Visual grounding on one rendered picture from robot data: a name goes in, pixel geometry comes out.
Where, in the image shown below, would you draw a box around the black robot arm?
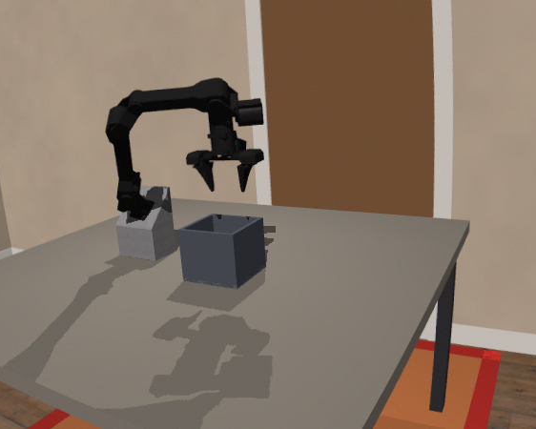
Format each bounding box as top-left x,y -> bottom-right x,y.
106,78 -> 264,220

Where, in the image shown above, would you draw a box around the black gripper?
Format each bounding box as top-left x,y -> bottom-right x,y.
186,127 -> 264,192

